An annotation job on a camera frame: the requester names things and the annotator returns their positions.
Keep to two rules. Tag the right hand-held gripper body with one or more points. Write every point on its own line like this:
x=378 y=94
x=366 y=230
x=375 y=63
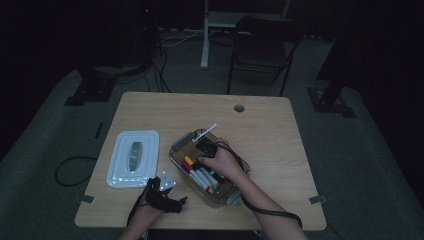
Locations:
x=206 y=148

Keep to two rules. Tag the red marker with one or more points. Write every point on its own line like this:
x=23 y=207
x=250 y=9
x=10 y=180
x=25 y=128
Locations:
x=185 y=165

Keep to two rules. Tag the person's left hand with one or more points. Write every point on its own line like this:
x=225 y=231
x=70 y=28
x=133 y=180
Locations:
x=148 y=215

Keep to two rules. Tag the white container lid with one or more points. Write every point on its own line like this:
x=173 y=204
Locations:
x=146 y=150

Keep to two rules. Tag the black stand with base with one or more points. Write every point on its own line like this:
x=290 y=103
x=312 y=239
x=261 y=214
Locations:
x=93 y=90
x=330 y=100

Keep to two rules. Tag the small black floor object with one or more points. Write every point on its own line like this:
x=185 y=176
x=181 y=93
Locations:
x=99 y=130

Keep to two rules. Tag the clear grey plastic storage box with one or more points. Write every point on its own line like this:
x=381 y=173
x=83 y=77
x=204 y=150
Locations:
x=180 y=146

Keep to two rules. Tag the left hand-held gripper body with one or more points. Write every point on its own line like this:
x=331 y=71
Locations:
x=160 y=196

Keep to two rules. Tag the dark equipment tower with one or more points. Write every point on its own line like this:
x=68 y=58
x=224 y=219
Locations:
x=146 y=33

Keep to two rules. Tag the white desk frame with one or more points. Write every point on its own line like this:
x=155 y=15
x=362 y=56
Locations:
x=204 y=50

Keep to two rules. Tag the yellow marker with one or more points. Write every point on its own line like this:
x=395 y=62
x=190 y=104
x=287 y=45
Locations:
x=189 y=160

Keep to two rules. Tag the black folding chair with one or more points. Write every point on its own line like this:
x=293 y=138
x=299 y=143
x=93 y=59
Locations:
x=263 y=53

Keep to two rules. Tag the person's right hand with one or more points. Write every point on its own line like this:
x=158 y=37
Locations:
x=223 y=165

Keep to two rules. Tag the black marker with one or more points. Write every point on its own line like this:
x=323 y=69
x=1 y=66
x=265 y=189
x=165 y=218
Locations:
x=216 y=176

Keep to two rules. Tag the grey tape strip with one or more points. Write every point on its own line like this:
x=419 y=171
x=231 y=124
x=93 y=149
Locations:
x=86 y=199
x=319 y=199

